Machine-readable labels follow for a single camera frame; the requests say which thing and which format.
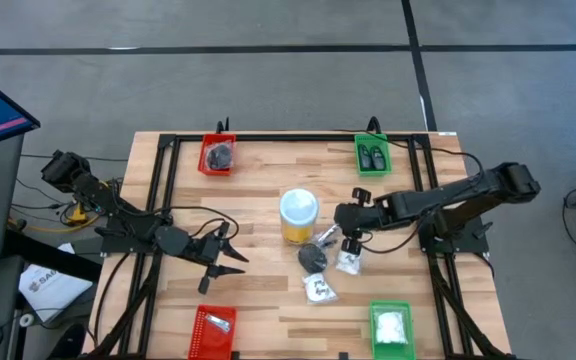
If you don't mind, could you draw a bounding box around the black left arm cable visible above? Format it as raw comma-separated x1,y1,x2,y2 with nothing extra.
165,204,242,240

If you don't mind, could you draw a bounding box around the black aluminium rig frame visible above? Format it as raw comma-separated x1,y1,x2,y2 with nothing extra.
81,131,515,360

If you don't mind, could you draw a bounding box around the green plastic basket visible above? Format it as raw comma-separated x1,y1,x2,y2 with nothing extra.
353,133,394,178
369,299,417,360

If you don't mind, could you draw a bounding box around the black disc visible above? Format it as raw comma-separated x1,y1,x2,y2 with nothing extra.
205,141,235,172
296,242,329,275

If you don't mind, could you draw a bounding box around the white paper booklet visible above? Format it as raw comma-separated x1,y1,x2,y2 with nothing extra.
17,243,94,324

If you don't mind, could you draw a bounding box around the white cotton balls bag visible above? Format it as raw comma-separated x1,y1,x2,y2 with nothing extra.
375,310,410,346

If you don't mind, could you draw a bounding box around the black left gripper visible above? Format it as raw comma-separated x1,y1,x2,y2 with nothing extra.
155,222,251,296

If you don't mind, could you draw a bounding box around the yellow floor cable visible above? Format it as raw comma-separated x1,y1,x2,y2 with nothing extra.
7,199,94,235

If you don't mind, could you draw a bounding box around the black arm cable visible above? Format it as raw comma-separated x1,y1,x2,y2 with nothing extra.
165,204,242,240
335,128,484,176

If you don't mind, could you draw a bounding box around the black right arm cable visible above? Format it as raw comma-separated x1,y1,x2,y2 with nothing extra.
335,128,484,176

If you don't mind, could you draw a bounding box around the white pads bag with writing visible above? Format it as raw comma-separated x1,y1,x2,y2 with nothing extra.
336,249,364,277
301,272,340,306

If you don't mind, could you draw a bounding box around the yellow label disinfecting wipes canister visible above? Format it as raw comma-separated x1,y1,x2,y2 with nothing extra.
278,188,320,246

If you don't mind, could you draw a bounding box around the red plastic basket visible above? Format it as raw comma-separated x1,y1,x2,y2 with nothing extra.
197,132,238,177
188,304,238,360

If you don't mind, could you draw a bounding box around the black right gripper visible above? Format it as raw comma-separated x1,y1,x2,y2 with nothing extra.
335,187,387,257

